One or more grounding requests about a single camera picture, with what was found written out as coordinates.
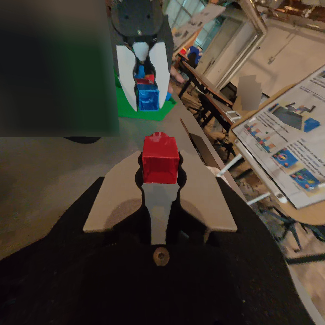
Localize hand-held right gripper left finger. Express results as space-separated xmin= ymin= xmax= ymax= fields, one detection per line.
xmin=82 ymin=151 xmax=146 ymax=233

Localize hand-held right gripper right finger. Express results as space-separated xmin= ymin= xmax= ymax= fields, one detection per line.
xmin=176 ymin=150 xmax=238 ymax=233

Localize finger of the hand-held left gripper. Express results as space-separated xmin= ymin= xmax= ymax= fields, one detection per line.
xmin=150 ymin=42 xmax=170 ymax=111
xmin=116 ymin=45 xmax=139 ymax=112

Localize blue toy block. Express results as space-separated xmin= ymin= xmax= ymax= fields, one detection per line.
xmin=137 ymin=84 xmax=160 ymax=112

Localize green plastic bin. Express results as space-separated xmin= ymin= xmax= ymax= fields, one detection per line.
xmin=114 ymin=69 xmax=177 ymax=121

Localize person's left hand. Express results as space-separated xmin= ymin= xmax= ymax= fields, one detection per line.
xmin=167 ymin=67 xmax=185 ymax=94

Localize long wooden desk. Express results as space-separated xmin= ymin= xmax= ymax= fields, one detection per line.
xmin=178 ymin=55 xmax=233 ymax=107

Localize laminated instruction sheet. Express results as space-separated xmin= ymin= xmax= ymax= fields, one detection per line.
xmin=175 ymin=4 xmax=226 ymax=38
xmin=232 ymin=65 xmax=325 ymax=210

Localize wooden desk black legs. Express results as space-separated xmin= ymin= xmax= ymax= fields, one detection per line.
xmin=201 ymin=94 xmax=240 ymax=143

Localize instruction poster board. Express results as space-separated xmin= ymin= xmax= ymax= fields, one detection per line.
xmin=229 ymin=84 xmax=325 ymax=226

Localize black desk cable hatch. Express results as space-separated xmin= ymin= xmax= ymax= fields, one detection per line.
xmin=189 ymin=133 xmax=217 ymax=167

